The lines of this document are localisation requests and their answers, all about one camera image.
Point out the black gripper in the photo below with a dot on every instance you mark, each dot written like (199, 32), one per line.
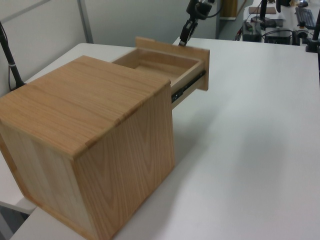
(200, 8)

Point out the wooden drawer cabinet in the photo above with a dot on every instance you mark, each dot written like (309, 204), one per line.
(82, 140)

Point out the wooden board panel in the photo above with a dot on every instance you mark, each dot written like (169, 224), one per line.
(229, 8)

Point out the black electronics box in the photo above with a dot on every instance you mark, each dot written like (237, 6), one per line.
(251, 31)

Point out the brown desk pad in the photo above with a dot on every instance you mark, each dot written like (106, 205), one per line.
(255, 10)

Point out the black monitor stand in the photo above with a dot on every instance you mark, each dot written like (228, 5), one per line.
(263, 15)

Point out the black mini computer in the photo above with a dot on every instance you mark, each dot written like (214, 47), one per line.
(278, 37)

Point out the black computer keyboard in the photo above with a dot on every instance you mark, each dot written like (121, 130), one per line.
(305, 16)

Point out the black metal drawer slide rail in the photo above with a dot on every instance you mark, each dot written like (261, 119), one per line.
(187, 86)

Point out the grey partition frame post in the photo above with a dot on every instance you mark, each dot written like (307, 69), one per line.
(85, 21)

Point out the black camera mount clamp pole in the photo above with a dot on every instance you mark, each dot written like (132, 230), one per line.
(314, 35)

